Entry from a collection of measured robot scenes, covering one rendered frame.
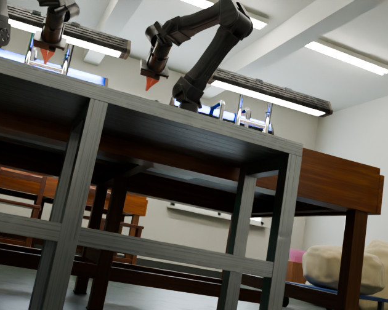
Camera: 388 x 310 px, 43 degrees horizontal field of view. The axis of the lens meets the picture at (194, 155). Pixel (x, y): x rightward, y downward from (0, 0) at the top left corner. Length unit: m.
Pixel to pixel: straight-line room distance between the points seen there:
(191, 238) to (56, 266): 6.31
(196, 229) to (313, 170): 5.66
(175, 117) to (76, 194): 0.32
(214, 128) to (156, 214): 5.97
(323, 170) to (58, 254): 1.10
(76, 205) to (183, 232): 6.24
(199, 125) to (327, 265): 3.18
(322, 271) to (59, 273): 3.40
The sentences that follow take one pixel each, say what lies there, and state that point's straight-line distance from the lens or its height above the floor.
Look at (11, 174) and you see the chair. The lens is 4.34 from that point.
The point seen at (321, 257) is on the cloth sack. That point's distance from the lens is 4.38.
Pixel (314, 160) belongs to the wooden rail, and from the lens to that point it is 1.90.
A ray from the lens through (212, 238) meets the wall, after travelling 7.58.
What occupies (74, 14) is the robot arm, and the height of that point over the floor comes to 1.01.
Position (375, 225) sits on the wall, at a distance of 7.14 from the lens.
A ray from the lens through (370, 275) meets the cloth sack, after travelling 4.54.
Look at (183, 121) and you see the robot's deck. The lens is 1.28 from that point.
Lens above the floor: 0.30
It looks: 11 degrees up
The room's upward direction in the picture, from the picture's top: 10 degrees clockwise
